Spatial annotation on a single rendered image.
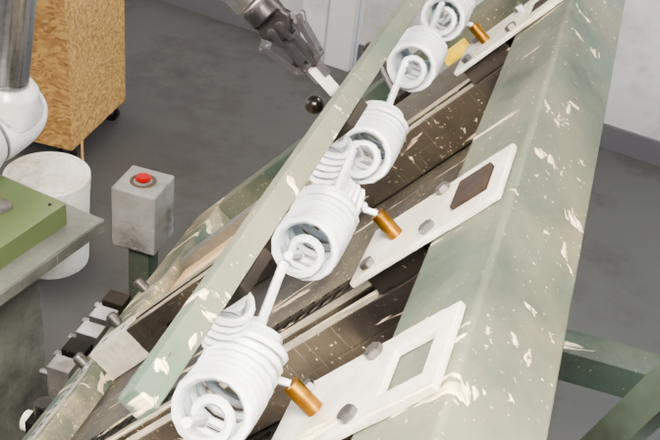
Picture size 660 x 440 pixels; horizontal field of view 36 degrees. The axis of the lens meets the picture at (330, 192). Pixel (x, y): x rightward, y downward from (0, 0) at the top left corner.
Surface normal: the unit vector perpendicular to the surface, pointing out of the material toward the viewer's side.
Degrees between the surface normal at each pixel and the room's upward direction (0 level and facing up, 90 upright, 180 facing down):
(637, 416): 76
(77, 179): 0
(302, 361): 90
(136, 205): 90
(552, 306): 40
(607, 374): 90
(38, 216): 0
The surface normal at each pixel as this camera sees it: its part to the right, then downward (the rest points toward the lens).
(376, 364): -0.66, -0.72
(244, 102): 0.10, -0.83
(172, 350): 0.69, -0.48
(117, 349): -0.30, 0.50
